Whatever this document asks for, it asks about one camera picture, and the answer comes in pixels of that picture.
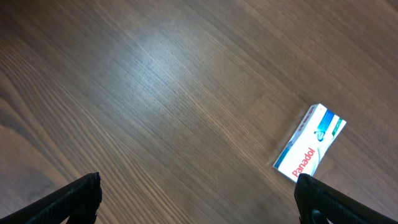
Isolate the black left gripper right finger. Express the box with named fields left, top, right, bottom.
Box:
left=294, top=174, right=397, bottom=224

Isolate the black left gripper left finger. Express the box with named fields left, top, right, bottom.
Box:
left=1, top=172, right=102, bottom=224

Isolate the white Panadol box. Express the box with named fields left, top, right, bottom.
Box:
left=273, top=103, right=346, bottom=182

